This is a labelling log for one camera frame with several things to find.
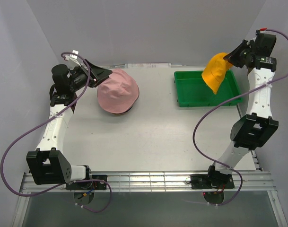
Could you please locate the aluminium rail frame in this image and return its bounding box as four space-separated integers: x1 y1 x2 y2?
12 63 288 227

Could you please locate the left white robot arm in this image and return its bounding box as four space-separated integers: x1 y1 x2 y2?
26 62 112 189

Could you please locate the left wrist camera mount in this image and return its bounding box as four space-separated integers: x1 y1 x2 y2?
64 54 82 70

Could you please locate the pink bucket hat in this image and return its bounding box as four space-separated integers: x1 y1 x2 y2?
97 69 140 114

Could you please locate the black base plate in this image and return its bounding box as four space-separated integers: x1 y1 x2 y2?
65 175 108 191
185 174 235 189

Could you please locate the green plastic tray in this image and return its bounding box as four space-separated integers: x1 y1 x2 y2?
174 70 241 107

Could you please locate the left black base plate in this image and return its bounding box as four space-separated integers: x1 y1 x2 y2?
65 175 108 191

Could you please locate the yellow bucket hat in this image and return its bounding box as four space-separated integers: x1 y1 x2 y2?
201 52 233 94

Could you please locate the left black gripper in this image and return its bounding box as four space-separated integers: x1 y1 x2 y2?
69 59 113 92

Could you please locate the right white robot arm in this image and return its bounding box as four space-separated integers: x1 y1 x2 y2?
202 33 279 188

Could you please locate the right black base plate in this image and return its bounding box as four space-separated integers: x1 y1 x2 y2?
185 174 235 189

